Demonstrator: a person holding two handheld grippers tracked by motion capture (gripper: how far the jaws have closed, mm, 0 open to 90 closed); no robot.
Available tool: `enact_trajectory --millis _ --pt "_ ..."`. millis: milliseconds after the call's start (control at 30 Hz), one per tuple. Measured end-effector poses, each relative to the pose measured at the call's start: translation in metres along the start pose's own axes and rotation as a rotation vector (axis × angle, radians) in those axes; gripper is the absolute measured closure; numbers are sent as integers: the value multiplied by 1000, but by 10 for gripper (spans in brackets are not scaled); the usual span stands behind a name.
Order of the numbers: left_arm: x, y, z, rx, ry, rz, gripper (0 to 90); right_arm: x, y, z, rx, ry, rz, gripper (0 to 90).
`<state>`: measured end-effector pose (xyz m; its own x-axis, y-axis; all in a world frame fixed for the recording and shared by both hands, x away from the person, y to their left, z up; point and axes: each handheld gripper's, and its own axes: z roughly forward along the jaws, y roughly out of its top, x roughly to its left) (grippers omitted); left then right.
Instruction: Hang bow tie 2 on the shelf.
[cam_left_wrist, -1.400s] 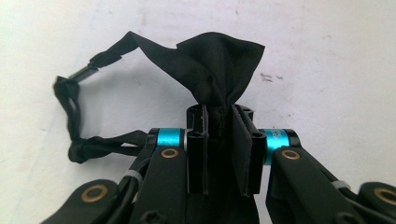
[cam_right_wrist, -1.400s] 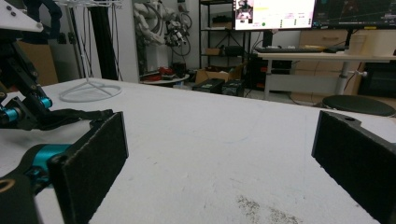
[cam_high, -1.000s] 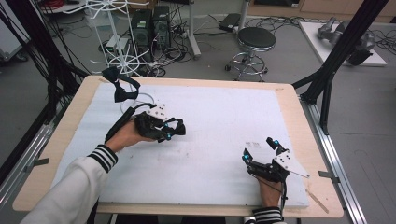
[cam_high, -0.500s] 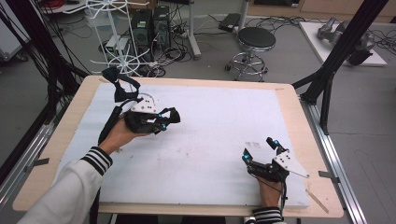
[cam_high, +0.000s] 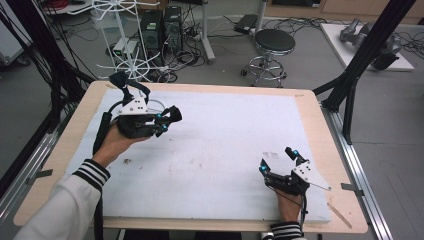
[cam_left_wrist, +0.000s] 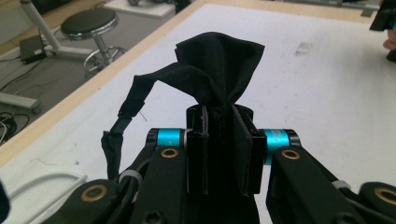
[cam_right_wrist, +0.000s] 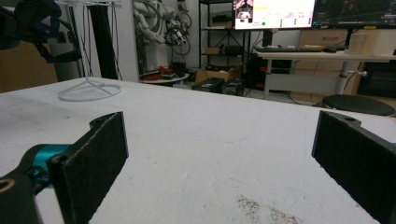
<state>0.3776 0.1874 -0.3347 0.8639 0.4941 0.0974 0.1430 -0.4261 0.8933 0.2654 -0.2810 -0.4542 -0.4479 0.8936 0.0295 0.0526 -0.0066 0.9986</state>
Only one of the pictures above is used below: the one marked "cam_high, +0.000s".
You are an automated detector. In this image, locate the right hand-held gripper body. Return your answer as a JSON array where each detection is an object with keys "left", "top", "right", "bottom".
[{"left": 264, "top": 160, "right": 332, "bottom": 197}]

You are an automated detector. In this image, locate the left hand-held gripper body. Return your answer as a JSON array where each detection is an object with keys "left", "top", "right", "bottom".
[{"left": 114, "top": 95, "right": 163, "bottom": 140}]

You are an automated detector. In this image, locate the white metal rack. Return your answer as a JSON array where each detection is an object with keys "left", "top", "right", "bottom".
[{"left": 92, "top": 0, "right": 169, "bottom": 113}]

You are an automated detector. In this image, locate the person's left hand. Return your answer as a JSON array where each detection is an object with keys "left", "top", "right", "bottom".
[{"left": 91, "top": 124, "right": 153, "bottom": 168}]

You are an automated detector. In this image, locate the white foam mat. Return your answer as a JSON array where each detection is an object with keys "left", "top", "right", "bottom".
[{"left": 64, "top": 88, "right": 333, "bottom": 224}]

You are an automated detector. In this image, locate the thin wooden stick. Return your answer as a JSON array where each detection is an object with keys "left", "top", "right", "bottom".
[{"left": 327, "top": 202, "right": 353, "bottom": 230}]

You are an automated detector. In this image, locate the small white device box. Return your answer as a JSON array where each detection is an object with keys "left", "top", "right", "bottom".
[{"left": 112, "top": 37, "right": 140, "bottom": 58}]

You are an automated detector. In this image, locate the black computer tower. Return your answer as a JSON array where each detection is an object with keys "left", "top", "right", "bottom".
[
  {"left": 139, "top": 9, "right": 165, "bottom": 65},
  {"left": 162, "top": 5, "right": 183, "bottom": 55}
]

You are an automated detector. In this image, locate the light wooden standing desk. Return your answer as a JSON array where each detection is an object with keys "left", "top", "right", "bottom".
[{"left": 199, "top": 0, "right": 270, "bottom": 65}]

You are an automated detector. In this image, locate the black round stool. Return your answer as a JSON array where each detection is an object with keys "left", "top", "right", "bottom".
[{"left": 241, "top": 28, "right": 297, "bottom": 89}]

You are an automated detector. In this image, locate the flat black box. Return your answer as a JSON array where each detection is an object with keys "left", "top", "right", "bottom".
[{"left": 234, "top": 13, "right": 258, "bottom": 35}]

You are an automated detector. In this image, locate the white floor board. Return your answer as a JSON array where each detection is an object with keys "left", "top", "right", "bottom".
[{"left": 319, "top": 22, "right": 415, "bottom": 72}]

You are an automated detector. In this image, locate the grey robot part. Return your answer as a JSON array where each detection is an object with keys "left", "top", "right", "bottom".
[{"left": 339, "top": 18, "right": 403, "bottom": 71}]

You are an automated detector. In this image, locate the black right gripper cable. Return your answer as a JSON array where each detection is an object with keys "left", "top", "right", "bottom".
[{"left": 299, "top": 193, "right": 309, "bottom": 229}]

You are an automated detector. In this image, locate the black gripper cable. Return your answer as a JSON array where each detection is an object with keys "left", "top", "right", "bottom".
[
  {"left": 92, "top": 101, "right": 124, "bottom": 240},
  {"left": 299, "top": 193, "right": 309, "bottom": 229}
]

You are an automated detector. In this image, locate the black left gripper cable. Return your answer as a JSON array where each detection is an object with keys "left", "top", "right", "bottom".
[{"left": 92, "top": 101, "right": 124, "bottom": 240}]

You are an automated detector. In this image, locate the aluminium rail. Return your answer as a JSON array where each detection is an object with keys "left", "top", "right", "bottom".
[
  {"left": 320, "top": 102, "right": 395, "bottom": 240},
  {"left": 0, "top": 129, "right": 69, "bottom": 222}
]

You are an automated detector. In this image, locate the black metal frame post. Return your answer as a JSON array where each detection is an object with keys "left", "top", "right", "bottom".
[
  {"left": 5, "top": 0, "right": 97, "bottom": 135},
  {"left": 312, "top": 0, "right": 418, "bottom": 145}
]

